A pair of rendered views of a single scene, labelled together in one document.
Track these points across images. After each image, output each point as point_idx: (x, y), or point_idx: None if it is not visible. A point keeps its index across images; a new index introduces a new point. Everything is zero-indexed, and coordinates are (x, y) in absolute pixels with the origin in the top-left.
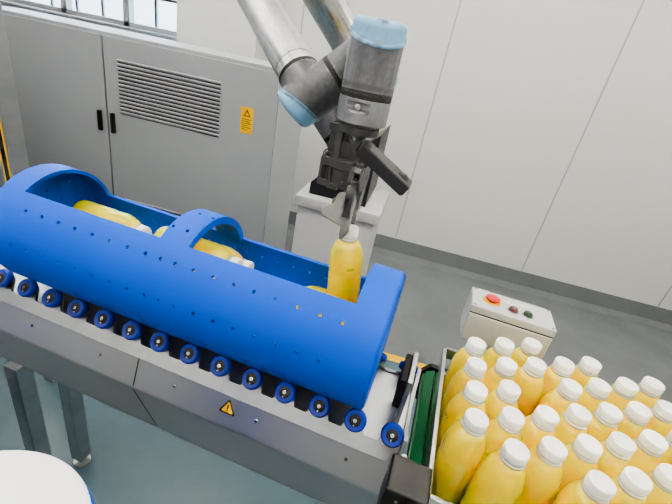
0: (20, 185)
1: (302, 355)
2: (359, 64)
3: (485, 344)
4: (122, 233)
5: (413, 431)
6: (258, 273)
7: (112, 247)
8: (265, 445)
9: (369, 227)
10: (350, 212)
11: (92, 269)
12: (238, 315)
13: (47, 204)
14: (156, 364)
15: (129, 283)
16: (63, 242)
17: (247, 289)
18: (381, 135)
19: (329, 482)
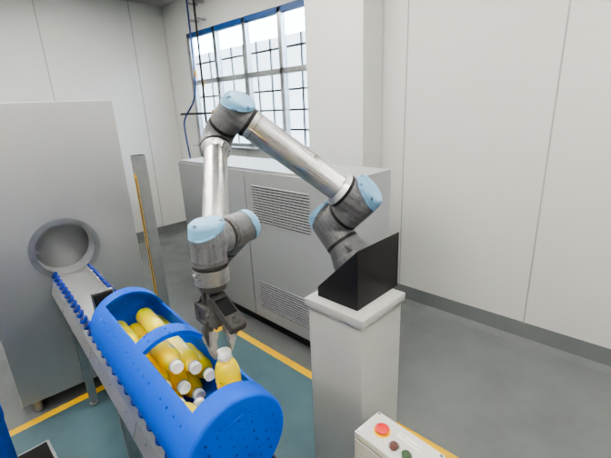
0: (105, 303)
1: (165, 444)
2: (190, 251)
3: None
4: (124, 339)
5: None
6: (160, 378)
7: (117, 347)
8: None
9: (359, 331)
10: (207, 343)
11: (111, 358)
12: (145, 405)
13: (108, 315)
14: (140, 426)
15: (119, 371)
16: (105, 340)
17: (152, 388)
18: (358, 251)
19: None
